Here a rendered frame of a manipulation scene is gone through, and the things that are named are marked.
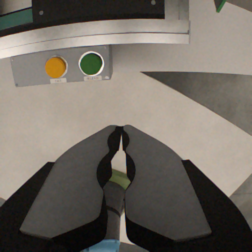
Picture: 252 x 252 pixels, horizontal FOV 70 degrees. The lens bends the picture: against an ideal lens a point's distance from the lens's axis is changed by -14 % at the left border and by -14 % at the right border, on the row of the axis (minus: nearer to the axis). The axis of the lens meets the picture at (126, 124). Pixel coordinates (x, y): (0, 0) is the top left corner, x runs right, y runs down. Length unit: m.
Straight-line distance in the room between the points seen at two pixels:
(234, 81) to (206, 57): 1.08
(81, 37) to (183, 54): 0.24
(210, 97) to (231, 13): 1.08
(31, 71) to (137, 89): 0.25
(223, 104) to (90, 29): 1.35
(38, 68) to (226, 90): 1.36
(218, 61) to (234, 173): 0.40
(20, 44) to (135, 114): 0.33
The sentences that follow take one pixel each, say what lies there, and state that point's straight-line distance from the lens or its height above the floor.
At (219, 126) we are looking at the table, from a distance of 0.61.
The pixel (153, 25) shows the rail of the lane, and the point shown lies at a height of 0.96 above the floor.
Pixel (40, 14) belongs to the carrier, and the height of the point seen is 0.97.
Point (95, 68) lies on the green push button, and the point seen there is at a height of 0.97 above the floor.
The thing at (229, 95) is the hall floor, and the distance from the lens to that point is 1.61.
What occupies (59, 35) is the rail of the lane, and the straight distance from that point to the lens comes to 0.41.
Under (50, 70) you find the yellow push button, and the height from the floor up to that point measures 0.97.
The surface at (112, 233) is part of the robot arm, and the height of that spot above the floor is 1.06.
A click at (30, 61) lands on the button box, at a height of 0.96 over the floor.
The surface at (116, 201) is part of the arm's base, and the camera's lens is 0.62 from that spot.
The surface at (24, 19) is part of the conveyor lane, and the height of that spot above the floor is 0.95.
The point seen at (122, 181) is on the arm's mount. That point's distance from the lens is 0.64.
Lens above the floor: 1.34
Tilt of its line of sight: 61 degrees down
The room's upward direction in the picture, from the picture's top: 179 degrees counter-clockwise
